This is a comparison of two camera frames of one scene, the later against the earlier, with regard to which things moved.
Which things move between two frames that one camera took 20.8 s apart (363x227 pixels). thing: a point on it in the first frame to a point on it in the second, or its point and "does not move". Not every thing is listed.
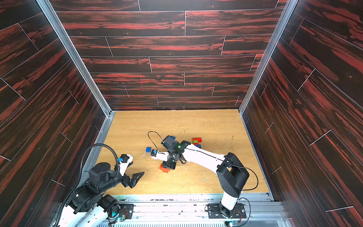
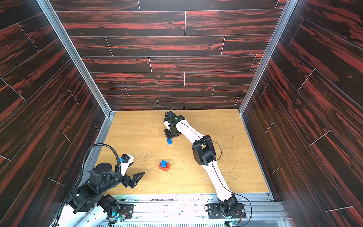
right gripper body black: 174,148 to 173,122
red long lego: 164,170 does not move
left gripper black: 127,182 does not move
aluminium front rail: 262,210 does not move
